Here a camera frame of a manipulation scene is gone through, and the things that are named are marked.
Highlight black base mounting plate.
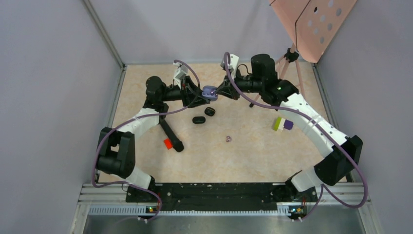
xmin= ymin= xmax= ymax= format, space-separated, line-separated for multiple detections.
xmin=126 ymin=182 xmax=318 ymax=212

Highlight pink perforated board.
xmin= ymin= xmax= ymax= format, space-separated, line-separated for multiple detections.
xmin=269 ymin=0 xmax=357 ymax=63

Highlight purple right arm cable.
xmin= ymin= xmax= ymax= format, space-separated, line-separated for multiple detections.
xmin=224 ymin=51 xmax=369 ymax=222

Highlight pink tripod stand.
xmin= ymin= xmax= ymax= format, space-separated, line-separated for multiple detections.
xmin=254 ymin=43 xmax=306 ymax=106

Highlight green white purple block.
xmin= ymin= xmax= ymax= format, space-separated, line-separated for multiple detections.
xmin=272 ymin=117 xmax=294 ymax=131

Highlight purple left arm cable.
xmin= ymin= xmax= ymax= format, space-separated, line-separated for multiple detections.
xmin=91 ymin=59 xmax=201 ymax=223

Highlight black glossy earbud charging case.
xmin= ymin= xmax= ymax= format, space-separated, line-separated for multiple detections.
xmin=204 ymin=107 xmax=216 ymax=117

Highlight black oval case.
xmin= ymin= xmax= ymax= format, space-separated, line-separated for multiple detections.
xmin=192 ymin=116 xmax=206 ymax=124

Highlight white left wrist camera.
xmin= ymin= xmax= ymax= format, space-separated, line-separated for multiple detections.
xmin=173 ymin=62 xmax=188 ymax=89

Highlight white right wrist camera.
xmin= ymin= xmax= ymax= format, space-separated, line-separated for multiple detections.
xmin=220 ymin=54 xmax=240 ymax=79

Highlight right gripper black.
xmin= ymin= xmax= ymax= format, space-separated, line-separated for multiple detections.
xmin=215 ymin=67 xmax=263 ymax=101

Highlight grey oval pebble case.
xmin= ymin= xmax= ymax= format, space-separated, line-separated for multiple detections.
xmin=201 ymin=85 xmax=218 ymax=101

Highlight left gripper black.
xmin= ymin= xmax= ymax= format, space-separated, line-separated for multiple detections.
xmin=160 ymin=75 xmax=210 ymax=108

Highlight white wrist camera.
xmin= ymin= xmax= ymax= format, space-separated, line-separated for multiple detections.
xmin=173 ymin=62 xmax=188 ymax=89
xmin=220 ymin=54 xmax=240 ymax=79

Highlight black cylinder orange ends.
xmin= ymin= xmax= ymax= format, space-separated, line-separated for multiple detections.
xmin=160 ymin=120 xmax=184 ymax=152

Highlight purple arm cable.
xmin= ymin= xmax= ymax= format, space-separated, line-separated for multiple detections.
xmin=91 ymin=59 xmax=201 ymax=223
xmin=224 ymin=51 xmax=369 ymax=222

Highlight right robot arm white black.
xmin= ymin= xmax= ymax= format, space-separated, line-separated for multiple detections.
xmin=222 ymin=52 xmax=368 ymax=193

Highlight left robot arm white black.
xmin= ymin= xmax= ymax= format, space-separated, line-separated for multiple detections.
xmin=94 ymin=75 xmax=212 ymax=202

